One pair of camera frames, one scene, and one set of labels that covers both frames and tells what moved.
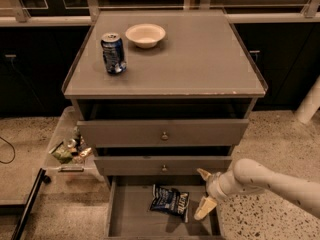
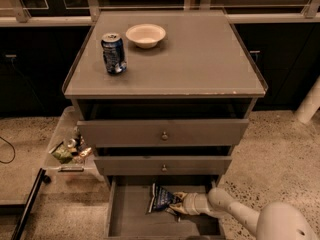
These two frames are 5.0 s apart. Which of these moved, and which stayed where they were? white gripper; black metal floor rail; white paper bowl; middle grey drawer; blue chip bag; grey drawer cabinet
Moved: blue chip bag; white gripper
Stayed: middle grey drawer; white paper bowl; grey drawer cabinet; black metal floor rail
